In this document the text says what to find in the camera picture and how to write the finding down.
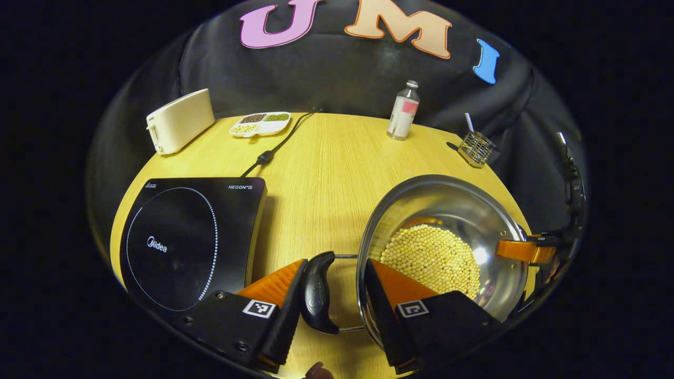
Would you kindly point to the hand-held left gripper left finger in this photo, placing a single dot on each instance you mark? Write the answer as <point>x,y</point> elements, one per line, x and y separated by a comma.
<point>287,316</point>

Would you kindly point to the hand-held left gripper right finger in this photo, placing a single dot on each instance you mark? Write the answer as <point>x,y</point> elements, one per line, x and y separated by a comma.
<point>384,310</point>

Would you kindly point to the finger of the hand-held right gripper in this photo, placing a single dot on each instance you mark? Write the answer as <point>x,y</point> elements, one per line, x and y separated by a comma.
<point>518,250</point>

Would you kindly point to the stainless steel pot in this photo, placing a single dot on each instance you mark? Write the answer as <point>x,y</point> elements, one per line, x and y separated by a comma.
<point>447,202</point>

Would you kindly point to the black induction cooktop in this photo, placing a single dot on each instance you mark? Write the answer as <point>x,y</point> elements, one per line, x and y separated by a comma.
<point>179,237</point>

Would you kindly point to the pile of yellow soybeans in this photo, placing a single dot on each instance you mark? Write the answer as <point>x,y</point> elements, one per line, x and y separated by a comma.
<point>432,258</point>

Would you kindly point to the small clear glass cup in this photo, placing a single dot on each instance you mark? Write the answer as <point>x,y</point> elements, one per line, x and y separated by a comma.
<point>476,149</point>

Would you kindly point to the striped straw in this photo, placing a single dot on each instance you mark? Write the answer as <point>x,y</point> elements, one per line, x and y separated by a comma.
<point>469,122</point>

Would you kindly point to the clear bottle with pink label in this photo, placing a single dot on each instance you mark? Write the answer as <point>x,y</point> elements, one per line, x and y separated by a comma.
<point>403,113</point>

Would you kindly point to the white divided bean dish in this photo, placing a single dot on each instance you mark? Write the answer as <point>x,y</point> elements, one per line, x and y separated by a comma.
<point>260,125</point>

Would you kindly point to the white toaster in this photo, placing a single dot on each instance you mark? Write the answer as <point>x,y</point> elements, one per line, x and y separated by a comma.
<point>179,121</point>

